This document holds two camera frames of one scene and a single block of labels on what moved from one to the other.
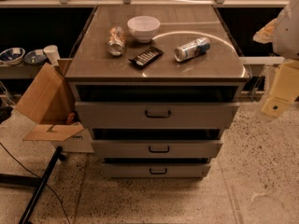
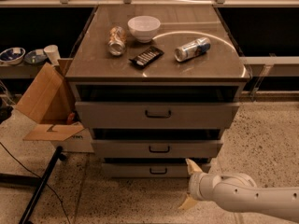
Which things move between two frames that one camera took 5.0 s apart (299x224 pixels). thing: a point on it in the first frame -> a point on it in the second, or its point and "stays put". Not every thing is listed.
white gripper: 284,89 -> 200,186
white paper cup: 52,53 stays put
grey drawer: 156,170 stays put
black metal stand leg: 32,181 stays put
